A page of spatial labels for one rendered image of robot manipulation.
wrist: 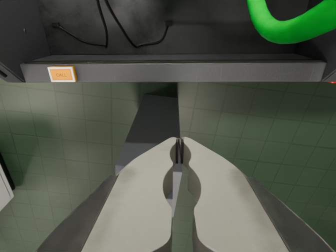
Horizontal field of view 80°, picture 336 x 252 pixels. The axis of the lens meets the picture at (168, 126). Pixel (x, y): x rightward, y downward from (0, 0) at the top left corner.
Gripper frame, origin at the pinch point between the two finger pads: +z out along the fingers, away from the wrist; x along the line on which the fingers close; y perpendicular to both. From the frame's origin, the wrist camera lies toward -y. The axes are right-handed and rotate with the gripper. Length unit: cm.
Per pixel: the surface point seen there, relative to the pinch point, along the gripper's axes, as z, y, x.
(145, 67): 31.0, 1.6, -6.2
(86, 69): 31.0, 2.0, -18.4
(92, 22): 43.0, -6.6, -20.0
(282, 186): 126, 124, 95
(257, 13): 8.1, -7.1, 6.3
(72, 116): 126, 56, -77
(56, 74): 29.8, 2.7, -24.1
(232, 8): 43.1, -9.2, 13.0
